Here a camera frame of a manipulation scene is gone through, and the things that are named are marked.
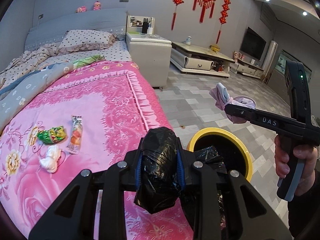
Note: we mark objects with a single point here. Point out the pomelo drink sachet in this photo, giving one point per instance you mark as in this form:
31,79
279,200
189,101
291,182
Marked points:
74,144

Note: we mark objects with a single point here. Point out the white bedside cabinet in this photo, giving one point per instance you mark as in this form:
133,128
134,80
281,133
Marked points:
152,55

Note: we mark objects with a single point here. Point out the red chinese knot centre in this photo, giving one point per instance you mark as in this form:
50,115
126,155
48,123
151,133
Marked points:
204,5

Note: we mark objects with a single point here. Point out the white low tv cabinet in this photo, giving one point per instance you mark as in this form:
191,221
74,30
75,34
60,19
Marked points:
208,61

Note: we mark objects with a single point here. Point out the green foil snack wrapper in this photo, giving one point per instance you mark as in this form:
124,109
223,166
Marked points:
52,136

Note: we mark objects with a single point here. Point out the black plastic bag ball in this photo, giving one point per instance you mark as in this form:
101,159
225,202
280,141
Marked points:
157,188

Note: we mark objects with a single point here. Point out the grey sock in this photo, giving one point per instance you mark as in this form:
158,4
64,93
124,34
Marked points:
223,99

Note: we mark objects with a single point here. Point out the polka dot crumpled duvet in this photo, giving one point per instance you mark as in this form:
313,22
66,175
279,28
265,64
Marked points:
28,62

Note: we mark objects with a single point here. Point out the grey bed headboard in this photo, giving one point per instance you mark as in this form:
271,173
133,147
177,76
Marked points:
53,31

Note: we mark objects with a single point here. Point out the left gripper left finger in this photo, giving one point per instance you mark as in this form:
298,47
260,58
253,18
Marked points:
92,203

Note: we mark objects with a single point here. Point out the pink floral bedspread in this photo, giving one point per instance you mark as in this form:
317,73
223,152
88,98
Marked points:
87,119

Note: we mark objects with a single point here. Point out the polka dot pillow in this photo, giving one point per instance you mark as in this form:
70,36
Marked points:
85,40

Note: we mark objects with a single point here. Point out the yellow rim trash bin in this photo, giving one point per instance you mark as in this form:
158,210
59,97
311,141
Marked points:
233,151

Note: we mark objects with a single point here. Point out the pink plush doll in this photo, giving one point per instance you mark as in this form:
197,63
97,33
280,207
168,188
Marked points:
97,5
81,9

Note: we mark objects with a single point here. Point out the black thermos bottle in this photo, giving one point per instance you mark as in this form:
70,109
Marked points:
145,26

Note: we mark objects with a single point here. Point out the white plastic bag ball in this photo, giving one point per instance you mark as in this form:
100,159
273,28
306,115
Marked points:
49,162

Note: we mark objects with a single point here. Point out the white air conditioner tower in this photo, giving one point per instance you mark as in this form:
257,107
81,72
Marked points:
269,58

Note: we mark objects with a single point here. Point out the black wall television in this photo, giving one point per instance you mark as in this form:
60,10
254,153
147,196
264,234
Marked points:
253,44

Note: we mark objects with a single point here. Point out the right hand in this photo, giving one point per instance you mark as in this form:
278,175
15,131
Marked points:
304,152

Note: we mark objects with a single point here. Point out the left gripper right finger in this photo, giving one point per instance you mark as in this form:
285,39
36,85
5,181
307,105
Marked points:
221,204

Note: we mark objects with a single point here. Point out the red chinese knot right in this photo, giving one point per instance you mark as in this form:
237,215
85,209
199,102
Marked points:
224,15

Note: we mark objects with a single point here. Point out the grey patterned quilt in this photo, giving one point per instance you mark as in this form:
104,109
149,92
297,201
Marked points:
18,94

